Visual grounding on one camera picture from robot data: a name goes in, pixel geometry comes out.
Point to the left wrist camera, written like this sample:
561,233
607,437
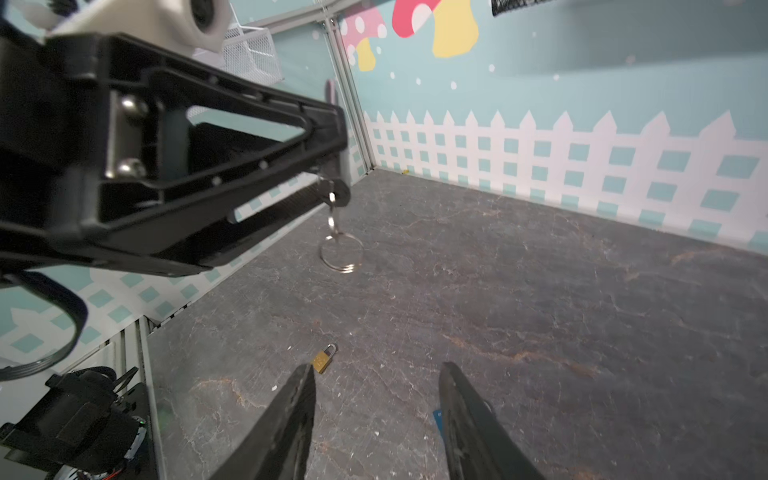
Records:
179,26

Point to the blue padlock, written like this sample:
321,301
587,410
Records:
438,419

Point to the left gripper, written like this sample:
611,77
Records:
39,128

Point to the brass padlock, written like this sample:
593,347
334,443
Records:
323,359

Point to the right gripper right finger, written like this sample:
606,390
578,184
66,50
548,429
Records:
476,444

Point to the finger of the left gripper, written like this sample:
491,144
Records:
186,144
223,241

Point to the black wire basket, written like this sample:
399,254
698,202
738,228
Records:
499,7

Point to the white wire basket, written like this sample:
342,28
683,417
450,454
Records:
247,52

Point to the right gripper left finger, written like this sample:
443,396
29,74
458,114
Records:
278,445

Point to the silver key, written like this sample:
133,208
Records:
339,228

